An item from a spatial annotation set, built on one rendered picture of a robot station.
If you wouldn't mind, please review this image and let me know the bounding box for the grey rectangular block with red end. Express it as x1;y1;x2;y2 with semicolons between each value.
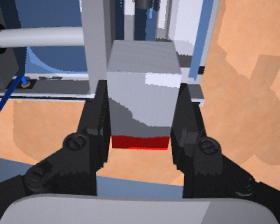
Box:
106;40;182;150

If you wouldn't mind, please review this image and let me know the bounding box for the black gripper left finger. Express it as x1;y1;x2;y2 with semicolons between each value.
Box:
0;80;111;220

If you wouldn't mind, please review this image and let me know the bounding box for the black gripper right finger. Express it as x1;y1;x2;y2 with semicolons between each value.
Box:
170;83;280;224

